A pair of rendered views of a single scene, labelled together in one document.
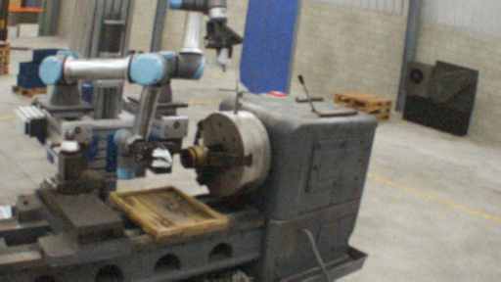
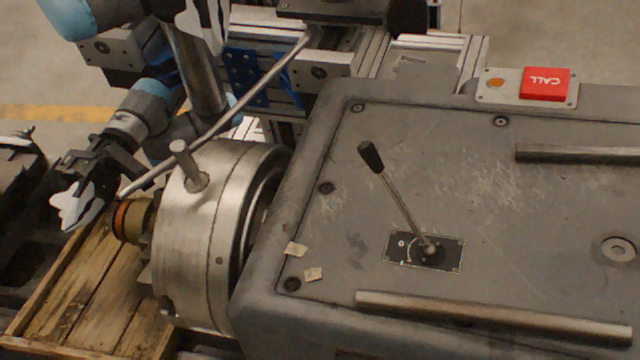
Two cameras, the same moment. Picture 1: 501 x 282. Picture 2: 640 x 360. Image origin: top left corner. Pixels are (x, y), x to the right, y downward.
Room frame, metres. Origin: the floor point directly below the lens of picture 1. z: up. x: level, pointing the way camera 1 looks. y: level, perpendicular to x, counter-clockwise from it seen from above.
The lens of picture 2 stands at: (1.74, -0.63, 1.94)
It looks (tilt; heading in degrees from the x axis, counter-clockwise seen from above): 48 degrees down; 69
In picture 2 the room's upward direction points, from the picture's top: 12 degrees counter-clockwise
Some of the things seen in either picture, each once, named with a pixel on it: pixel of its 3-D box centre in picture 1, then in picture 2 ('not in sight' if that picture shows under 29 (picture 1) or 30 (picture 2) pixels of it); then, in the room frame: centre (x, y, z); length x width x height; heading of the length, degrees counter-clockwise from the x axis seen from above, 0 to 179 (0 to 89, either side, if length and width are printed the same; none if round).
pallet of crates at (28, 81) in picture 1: (47, 70); not in sight; (8.03, 3.84, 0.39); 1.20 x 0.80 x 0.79; 148
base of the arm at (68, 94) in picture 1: (66, 91); not in sight; (1.96, 0.83, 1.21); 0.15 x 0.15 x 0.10
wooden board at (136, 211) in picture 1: (165, 210); (129, 274); (1.65, 0.27, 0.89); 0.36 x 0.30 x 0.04; 43
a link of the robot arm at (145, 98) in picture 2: (126, 141); (143, 108); (1.82, 0.48, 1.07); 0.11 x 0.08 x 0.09; 43
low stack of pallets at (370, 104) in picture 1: (363, 107); not in sight; (9.74, -2.15, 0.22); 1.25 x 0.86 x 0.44; 143
